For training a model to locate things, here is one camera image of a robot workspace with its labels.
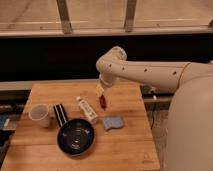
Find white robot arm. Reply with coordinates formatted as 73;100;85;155
96;46;213;171

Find blue sponge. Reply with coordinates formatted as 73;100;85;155
102;116;124;131

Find white plastic cup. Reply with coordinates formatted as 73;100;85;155
28;104;50;128

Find black ceramic bowl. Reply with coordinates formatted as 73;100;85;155
57;118;95;156

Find red small object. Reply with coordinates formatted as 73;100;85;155
99;95;107;110

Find white tube bottle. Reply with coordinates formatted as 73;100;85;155
76;96;98;124

